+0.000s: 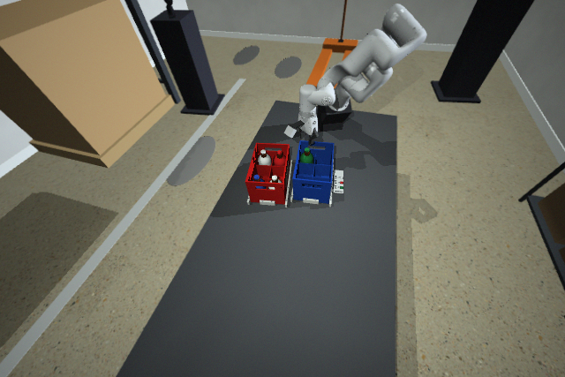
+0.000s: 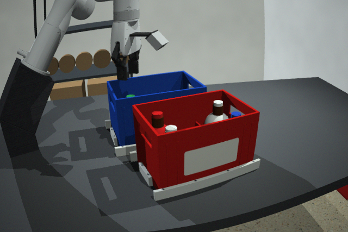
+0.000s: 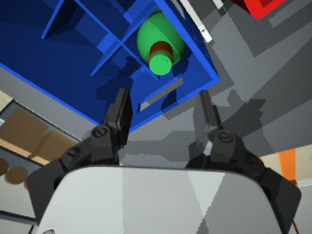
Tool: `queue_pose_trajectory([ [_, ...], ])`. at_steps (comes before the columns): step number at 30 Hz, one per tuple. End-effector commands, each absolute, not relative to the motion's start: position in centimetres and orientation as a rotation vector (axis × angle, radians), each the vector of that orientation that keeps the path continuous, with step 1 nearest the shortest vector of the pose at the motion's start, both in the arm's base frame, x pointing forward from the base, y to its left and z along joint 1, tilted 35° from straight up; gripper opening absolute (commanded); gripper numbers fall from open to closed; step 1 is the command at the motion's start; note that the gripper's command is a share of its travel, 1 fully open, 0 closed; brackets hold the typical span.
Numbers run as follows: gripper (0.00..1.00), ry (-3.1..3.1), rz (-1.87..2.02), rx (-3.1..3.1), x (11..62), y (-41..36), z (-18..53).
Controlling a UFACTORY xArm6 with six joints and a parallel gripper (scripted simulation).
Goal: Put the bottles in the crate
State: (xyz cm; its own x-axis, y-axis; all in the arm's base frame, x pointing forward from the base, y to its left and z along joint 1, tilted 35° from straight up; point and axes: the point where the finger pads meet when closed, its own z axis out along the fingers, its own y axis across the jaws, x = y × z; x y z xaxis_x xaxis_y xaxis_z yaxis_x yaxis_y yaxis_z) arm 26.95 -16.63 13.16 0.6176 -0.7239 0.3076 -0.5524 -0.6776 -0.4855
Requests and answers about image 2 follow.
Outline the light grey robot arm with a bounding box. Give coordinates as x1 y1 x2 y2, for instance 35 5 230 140
17 0 168 76

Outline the blue bottle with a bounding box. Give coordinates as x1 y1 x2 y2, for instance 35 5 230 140
230 111 241 118

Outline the blue plastic crate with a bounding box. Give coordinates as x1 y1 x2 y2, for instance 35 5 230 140
108 71 207 146

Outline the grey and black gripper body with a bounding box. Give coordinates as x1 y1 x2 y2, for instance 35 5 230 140
110 18 141 57

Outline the white bottle with brown label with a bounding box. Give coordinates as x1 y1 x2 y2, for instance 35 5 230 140
204 100 229 124

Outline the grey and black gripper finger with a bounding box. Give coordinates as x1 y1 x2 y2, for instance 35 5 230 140
128 48 141 74
111 41 128 80

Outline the red plastic crate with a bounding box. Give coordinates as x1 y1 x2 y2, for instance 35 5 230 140
135 90 260 190

